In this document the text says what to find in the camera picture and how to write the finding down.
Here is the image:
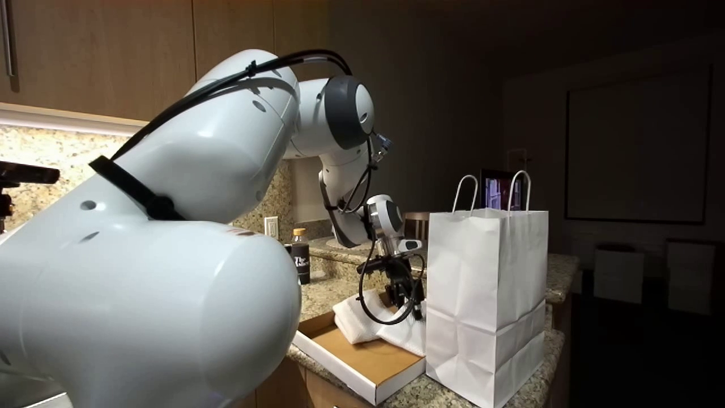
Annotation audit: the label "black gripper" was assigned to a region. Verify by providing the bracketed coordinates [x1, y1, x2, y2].
[359, 239, 424, 322]

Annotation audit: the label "white towel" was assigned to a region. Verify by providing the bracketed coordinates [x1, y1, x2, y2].
[333, 293, 389, 344]
[377, 318, 426, 355]

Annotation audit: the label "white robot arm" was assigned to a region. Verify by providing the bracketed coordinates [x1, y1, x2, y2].
[0, 49, 394, 408]

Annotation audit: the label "white paper bag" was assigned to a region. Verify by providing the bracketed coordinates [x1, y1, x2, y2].
[424, 168, 551, 408]

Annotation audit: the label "flat cardboard box tray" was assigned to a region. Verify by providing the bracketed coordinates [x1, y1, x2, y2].
[291, 313, 424, 403]

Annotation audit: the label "dark bottle with label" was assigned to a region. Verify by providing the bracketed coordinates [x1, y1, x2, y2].
[289, 226, 310, 283]

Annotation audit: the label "white box left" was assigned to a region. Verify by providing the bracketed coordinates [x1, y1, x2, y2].
[593, 250, 645, 303]

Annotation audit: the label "white box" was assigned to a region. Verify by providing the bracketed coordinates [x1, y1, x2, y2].
[593, 250, 645, 303]
[665, 240, 716, 316]

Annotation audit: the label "white box right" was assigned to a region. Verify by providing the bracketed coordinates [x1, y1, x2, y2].
[665, 240, 716, 316]

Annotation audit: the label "wooden upper cabinets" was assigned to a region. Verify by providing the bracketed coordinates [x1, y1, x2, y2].
[0, 0, 331, 120]

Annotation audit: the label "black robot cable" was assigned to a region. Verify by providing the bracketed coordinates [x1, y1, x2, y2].
[355, 257, 427, 326]

